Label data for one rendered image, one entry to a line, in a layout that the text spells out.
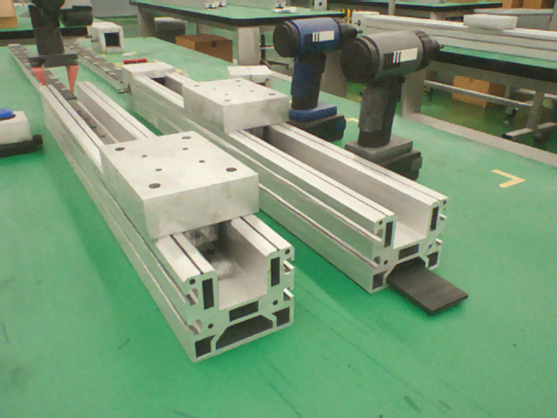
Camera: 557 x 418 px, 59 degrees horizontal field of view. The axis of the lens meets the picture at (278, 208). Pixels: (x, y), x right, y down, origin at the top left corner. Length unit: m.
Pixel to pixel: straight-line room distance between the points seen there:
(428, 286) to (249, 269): 0.19
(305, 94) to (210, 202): 0.49
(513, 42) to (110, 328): 1.87
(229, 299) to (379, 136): 0.38
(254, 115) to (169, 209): 0.33
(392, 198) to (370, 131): 0.18
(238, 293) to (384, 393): 0.14
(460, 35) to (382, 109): 1.57
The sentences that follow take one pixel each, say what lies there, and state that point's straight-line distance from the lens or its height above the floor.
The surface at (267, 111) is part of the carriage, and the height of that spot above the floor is 0.89.
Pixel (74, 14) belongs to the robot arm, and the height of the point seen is 0.99.
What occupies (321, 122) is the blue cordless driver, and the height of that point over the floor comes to 0.82.
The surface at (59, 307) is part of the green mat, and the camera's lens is 0.54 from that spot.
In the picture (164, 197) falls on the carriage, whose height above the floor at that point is 0.90.
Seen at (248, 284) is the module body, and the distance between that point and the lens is 0.45.
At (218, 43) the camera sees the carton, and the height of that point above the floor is 0.44.
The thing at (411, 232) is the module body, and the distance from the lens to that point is 0.55.
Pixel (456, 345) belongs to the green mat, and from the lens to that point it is 0.48.
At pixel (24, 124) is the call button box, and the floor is 0.83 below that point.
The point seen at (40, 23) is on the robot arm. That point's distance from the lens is 1.25.
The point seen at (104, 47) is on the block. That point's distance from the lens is 2.10.
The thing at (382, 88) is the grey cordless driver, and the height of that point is 0.93.
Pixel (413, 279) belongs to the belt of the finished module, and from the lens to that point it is 0.53.
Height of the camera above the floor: 1.08
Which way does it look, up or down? 26 degrees down
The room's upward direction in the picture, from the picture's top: straight up
